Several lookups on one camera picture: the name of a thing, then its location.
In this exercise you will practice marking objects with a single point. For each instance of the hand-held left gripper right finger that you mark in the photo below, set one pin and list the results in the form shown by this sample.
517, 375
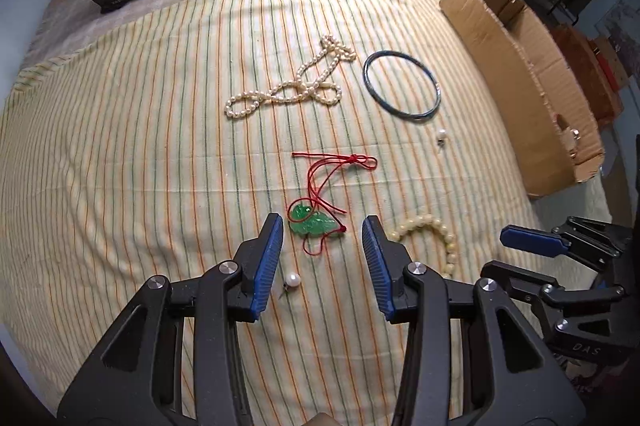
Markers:
377, 262

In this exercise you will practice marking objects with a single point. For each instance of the open cardboard box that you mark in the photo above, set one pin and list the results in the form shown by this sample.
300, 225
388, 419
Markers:
530, 71

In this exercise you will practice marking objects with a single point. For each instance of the striped yellow cloth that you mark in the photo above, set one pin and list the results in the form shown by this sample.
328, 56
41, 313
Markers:
150, 156

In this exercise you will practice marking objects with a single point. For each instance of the dark blue-green bangle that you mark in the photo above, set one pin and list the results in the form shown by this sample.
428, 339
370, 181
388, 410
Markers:
369, 82

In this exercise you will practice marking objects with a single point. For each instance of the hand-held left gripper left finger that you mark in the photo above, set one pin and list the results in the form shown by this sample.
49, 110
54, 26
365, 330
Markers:
267, 258

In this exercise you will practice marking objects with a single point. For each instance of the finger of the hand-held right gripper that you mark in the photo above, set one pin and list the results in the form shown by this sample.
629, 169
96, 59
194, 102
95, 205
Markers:
530, 240
520, 282

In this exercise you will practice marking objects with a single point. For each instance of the pearl earring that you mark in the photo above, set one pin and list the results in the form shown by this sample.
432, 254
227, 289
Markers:
292, 279
441, 136

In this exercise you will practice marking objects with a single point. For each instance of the brown and red box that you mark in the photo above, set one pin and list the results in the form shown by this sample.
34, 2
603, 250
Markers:
590, 66

